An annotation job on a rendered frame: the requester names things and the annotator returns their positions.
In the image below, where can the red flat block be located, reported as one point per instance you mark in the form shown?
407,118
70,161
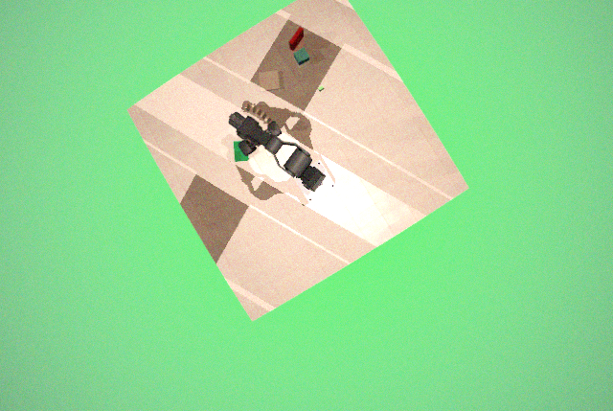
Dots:
296,38

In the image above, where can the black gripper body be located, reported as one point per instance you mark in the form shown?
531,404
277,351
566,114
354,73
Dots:
245,147

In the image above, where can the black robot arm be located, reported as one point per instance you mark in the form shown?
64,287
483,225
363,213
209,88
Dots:
298,164

